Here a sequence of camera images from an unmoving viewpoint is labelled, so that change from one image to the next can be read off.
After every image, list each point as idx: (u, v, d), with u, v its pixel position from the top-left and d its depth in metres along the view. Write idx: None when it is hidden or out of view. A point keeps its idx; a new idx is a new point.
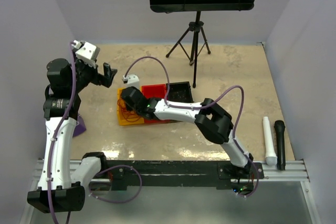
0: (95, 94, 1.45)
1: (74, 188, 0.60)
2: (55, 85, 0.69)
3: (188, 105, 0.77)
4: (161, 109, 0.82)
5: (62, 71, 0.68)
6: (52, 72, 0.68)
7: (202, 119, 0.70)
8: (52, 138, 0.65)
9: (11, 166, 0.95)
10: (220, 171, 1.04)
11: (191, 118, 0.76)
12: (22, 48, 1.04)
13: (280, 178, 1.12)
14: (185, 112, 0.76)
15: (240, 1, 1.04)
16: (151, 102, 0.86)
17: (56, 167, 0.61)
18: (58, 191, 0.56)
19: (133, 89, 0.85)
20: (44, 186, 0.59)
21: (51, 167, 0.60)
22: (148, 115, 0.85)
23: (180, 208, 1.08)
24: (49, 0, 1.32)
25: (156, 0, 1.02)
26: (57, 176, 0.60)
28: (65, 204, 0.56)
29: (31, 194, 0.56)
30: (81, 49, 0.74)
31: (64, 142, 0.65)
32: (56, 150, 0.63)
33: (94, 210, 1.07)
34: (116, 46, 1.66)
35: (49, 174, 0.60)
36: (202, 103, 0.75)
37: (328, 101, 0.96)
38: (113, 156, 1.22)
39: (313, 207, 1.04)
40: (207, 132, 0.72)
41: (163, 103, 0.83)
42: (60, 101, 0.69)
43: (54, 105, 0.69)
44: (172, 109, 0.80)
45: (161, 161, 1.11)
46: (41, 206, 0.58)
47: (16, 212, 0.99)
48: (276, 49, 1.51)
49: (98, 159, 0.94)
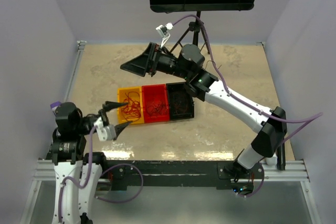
0: (95, 94, 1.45)
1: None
2: (62, 129, 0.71)
3: (255, 107, 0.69)
4: (218, 94, 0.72)
5: (69, 115, 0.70)
6: (60, 117, 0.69)
7: (270, 131, 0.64)
8: (60, 183, 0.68)
9: (11, 166, 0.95)
10: (220, 172, 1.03)
11: (253, 121, 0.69)
12: (22, 48, 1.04)
13: (280, 178, 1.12)
14: (249, 113, 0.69)
15: (240, 1, 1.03)
16: (203, 78, 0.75)
17: (66, 210, 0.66)
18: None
19: (200, 54, 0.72)
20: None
21: (61, 212, 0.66)
22: (195, 90, 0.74)
23: (180, 208, 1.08)
24: (50, 1, 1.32)
25: (156, 0, 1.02)
26: (67, 219, 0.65)
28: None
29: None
30: (100, 130, 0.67)
31: (73, 187, 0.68)
32: (66, 194, 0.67)
33: (94, 210, 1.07)
34: (116, 46, 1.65)
35: (61, 217, 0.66)
36: (273, 110, 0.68)
37: (328, 101, 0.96)
38: (123, 157, 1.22)
39: (313, 207, 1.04)
40: (262, 142, 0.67)
41: (221, 86, 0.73)
42: (66, 145, 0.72)
43: (61, 149, 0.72)
44: (232, 101, 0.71)
45: (161, 161, 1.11)
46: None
47: (16, 212, 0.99)
48: (276, 49, 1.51)
49: (98, 166, 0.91)
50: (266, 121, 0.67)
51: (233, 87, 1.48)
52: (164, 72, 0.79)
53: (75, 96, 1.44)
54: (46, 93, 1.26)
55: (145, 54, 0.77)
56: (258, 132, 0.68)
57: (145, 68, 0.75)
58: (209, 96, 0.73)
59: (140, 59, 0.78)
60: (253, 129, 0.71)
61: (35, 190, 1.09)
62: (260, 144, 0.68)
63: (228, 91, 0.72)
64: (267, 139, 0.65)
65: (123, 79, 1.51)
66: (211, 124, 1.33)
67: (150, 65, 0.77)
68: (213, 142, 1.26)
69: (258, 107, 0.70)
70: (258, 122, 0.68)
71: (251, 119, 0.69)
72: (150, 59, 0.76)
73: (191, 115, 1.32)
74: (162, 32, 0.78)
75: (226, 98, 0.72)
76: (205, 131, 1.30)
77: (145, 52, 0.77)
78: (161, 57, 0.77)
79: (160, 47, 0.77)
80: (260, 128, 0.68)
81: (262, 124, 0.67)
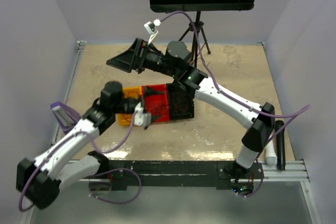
0: (95, 94, 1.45)
1: (53, 183, 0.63)
2: (102, 102, 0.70)
3: (245, 104, 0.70)
4: (208, 92, 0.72)
5: (113, 94, 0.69)
6: (106, 91, 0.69)
7: (260, 127, 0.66)
8: (73, 132, 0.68)
9: (11, 166, 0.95)
10: (220, 172, 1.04)
11: (244, 118, 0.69)
12: (22, 48, 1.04)
13: (280, 178, 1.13)
14: (240, 109, 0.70)
15: (240, 1, 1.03)
16: (192, 75, 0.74)
17: (58, 154, 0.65)
18: (39, 174, 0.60)
19: (186, 50, 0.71)
20: (39, 161, 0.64)
21: (54, 152, 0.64)
22: (184, 87, 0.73)
23: (180, 208, 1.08)
24: (50, 1, 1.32)
25: (156, 0, 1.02)
26: (53, 162, 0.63)
28: (36, 188, 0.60)
29: (24, 160, 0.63)
30: (138, 114, 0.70)
31: (79, 141, 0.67)
32: (70, 142, 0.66)
33: (94, 210, 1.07)
34: (116, 46, 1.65)
35: (49, 156, 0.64)
36: (263, 107, 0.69)
37: (328, 101, 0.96)
38: (122, 157, 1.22)
39: (313, 207, 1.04)
40: (253, 139, 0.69)
41: (211, 83, 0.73)
42: (98, 118, 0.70)
43: (93, 119, 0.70)
44: (221, 98, 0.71)
45: (161, 161, 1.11)
46: (21, 176, 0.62)
47: (16, 213, 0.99)
48: (276, 49, 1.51)
49: (96, 165, 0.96)
50: (256, 117, 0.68)
51: (233, 87, 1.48)
52: (151, 70, 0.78)
53: (75, 96, 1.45)
54: (46, 93, 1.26)
55: (132, 50, 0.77)
56: (249, 128, 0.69)
57: (132, 64, 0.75)
58: (199, 93, 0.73)
59: (127, 55, 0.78)
60: (243, 125, 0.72)
61: None
62: (250, 139, 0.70)
63: (218, 88, 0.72)
64: (258, 135, 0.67)
65: (123, 79, 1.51)
66: (211, 124, 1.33)
67: (137, 62, 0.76)
68: (213, 142, 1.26)
69: (248, 104, 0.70)
70: (248, 118, 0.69)
71: (241, 116, 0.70)
72: (136, 54, 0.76)
73: (191, 115, 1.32)
74: (150, 30, 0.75)
75: (216, 95, 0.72)
76: (205, 131, 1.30)
77: (131, 48, 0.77)
78: (149, 53, 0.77)
79: (147, 43, 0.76)
80: (250, 124, 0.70)
81: (253, 120, 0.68)
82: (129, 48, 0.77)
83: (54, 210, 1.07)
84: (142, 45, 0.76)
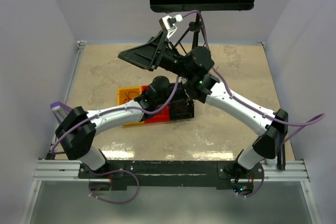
0: (95, 94, 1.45)
1: (91, 141, 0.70)
2: (148, 94, 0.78)
3: (259, 110, 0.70)
4: (220, 97, 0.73)
5: (158, 91, 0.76)
6: (153, 87, 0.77)
7: (274, 134, 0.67)
8: (125, 105, 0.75)
9: (11, 165, 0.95)
10: (220, 171, 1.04)
11: (258, 125, 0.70)
12: (22, 49, 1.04)
13: (280, 178, 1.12)
14: (253, 116, 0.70)
15: (240, 1, 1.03)
16: (204, 80, 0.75)
17: (107, 116, 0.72)
18: (87, 125, 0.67)
19: (210, 59, 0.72)
20: (90, 114, 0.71)
21: (105, 113, 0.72)
22: (196, 93, 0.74)
23: (180, 207, 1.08)
24: (50, 1, 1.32)
25: (156, 0, 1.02)
26: (101, 120, 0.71)
28: (79, 137, 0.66)
29: (80, 108, 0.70)
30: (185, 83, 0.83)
31: (126, 115, 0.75)
32: (119, 112, 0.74)
33: (94, 210, 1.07)
34: (116, 46, 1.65)
35: (100, 113, 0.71)
36: (277, 113, 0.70)
37: (328, 101, 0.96)
38: (123, 157, 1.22)
39: (313, 207, 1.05)
40: (265, 146, 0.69)
41: (223, 88, 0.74)
42: (145, 106, 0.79)
43: (139, 105, 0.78)
44: (233, 103, 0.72)
45: (161, 161, 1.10)
46: (70, 120, 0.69)
47: (16, 212, 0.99)
48: (276, 49, 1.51)
49: (102, 163, 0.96)
50: (270, 125, 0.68)
51: (233, 87, 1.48)
52: (163, 66, 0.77)
53: (75, 96, 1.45)
54: (46, 93, 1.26)
55: (154, 43, 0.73)
56: (262, 135, 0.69)
57: (153, 60, 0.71)
58: (211, 98, 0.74)
59: (146, 48, 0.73)
60: (256, 131, 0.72)
61: (35, 190, 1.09)
62: (264, 147, 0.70)
63: (230, 93, 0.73)
64: (271, 141, 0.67)
65: (123, 79, 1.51)
66: (211, 124, 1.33)
67: (155, 57, 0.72)
68: (213, 142, 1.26)
69: (261, 109, 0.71)
70: (261, 125, 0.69)
71: (255, 123, 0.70)
72: (159, 49, 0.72)
73: (191, 115, 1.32)
74: (169, 25, 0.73)
75: (228, 100, 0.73)
76: (205, 131, 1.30)
77: (154, 41, 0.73)
78: (166, 52, 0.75)
79: (168, 40, 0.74)
80: (263, 131, 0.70)
81: (266, 127, 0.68)
82: (151, 41, 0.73)
83: (55, 209, 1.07)
84: (165, 41, 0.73)
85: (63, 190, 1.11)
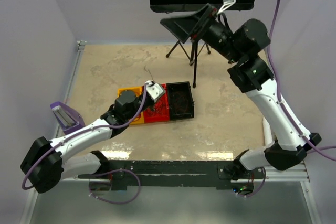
0: (95, 94, 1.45)
1: (59, 169, 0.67)
2: (115, 108, 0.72)
3: (298, 128, 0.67)
4: (268, 98, 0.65)
5: (125, 104, 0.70)
6: (118, 102, 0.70)
7: (301, 158, 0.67)
8: (91, 126, 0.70)
9: (11, 166, 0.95)
10: (220, 171, 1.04)
11: (290, 140, 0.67)
12: (22, 49, 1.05)
13: (280, 177, 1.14)
14: (291, 131, 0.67)
15: (240, 2, 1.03)
16: (256, 65, 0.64)
17: (73, 141, 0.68)
18: (52, 155, 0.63)
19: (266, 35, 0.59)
20: (54, 142, 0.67)
21: (70, 139, 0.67)
22: (243, 79, 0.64)
23: (180, 207, 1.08)
24: (50, 1, 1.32)
25: (156, 0, 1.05)
26: (66, 148, 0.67)
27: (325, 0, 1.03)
28: (44, 168, 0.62)
29: (42, 139, 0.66)
30: (150, 87, 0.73)
31: (94, 136, 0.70)
32: (86, 134, 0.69)
33: (94, 210, 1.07)
34: (116, 47, 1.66)
35: (65, 141, 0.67)
36: (312, 137, 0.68)
37: (329, 101, 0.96)
38: (123, 157, 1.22)
39: (313, 207, 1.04)
40: (283, 159, 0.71)
41: (274, 89, 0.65)
42: (113, 122, 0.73)
43: (107, 121, 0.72)
44: (279, 110, 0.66)
45: (161, 161, 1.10)
46: (34, 152, 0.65)
47: (16, 213, 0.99)
48: (276, 49, 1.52)
49: (97, 165, 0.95)
50: (302, 146, 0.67)
51: (233, 86, 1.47)
52: (209, 44, 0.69)
53: (75, 96, 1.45)
54: (47, 93, 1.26)
55: (196, 17, 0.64)
56: (288, 151, 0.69)
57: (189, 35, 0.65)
58: (257, 94, 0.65)
59: (188, 21, 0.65)
60: (281, 142, 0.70)
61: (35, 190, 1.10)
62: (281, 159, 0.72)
63: (280, 99, 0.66)
64: (291, 160, 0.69)
65: (123, 79, 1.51)
66: (211, 124, 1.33)
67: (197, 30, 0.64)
68: (213, 142, 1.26)
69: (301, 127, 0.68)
70: (294, 144, 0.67)
71: (288, 138, 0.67)
72: (200, 25, 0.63)
73: (191, 115, 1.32)
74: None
75: (274, 104, 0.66)
76: (205, 131, 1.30)
77: (197, 14, 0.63)
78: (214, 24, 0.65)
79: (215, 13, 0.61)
80: (291, 148, 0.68)
81: (297, 147, 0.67)
82: (194, 14, 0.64)
83: (54, 209, 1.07)
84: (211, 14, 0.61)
85: (63, 190, 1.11)
